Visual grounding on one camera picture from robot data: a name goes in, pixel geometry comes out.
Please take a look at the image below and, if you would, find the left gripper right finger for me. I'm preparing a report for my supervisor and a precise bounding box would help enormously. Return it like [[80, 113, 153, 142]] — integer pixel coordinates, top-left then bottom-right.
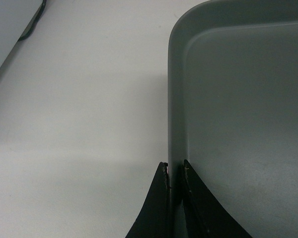
[[181, 160, 251, 238]]

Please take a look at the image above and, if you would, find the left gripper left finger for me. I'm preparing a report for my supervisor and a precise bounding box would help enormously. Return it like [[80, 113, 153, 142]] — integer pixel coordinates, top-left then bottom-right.
[[126, 162, 169, 238]]

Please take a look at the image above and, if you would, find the grey rectangular serving tray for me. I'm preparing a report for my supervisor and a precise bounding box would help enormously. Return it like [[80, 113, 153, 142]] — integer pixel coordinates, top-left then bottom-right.
[[168, 0, 298, 238]]

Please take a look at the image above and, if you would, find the white cash register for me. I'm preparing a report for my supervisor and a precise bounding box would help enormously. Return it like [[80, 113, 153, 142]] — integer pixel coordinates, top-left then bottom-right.
[[0, 0, 47, 67]]

